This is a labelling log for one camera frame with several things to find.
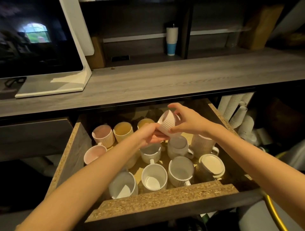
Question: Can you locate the tall beige ribbed mug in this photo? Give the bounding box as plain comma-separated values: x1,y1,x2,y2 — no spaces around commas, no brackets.
190,133,220,159

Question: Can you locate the person's left forearm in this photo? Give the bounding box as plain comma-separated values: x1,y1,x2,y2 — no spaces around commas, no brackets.
15,133,144,231

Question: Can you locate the white ribbed mug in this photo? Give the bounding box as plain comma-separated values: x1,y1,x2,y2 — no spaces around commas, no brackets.
141,159,168,193
168,156,195,188
139,142,163,165
167,135,194,160
108,171,139,200

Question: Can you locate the brown wooden board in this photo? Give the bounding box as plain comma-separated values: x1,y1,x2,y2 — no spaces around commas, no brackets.
85,36,106,69

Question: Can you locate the tall pink ribbed mug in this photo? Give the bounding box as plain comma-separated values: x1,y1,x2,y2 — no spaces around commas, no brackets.
92,124,116,149

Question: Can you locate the white round lid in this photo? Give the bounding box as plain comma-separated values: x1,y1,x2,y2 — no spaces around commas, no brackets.
198,154,226,179

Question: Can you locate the yellow ribbed mug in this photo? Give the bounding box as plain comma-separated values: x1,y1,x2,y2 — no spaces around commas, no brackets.
137,118,156,130
113,122,134,143

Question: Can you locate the person's left hand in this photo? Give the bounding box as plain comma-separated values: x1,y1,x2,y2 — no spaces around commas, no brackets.
133,123,170,149

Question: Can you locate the white framed display screen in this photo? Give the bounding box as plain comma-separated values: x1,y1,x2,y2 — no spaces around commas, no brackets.
0,0,95,99

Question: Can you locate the pink mug with handle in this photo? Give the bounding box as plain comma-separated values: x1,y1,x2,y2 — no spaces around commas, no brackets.
83,142,108,165

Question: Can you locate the brown wooden block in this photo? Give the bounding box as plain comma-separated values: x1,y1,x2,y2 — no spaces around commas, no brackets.
238,3,285,51

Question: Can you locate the dark wood shelf unit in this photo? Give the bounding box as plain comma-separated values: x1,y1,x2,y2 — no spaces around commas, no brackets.
80,0,305,70

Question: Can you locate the yellow hose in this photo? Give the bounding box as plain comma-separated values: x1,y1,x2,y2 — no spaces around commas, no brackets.
261,151,289,231

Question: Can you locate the small white ribbed cup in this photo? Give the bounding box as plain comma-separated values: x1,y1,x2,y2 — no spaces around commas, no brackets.
157,110,182,138

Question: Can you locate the open chipboard drawer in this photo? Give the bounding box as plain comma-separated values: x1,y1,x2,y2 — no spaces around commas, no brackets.
45,98,264,231

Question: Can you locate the person's right hand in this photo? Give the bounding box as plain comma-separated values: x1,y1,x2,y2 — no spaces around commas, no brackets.
167,103,215,138

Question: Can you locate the stack of white paper cups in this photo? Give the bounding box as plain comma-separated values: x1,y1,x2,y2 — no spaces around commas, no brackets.
223,93,244,122
228,92,255,129
217,95,232,117

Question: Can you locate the person's right forearm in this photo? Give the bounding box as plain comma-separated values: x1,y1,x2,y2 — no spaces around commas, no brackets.
210,122,305,229

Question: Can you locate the white and blue tumbler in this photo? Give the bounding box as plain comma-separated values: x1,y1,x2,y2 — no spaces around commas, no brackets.
166,23,179,56

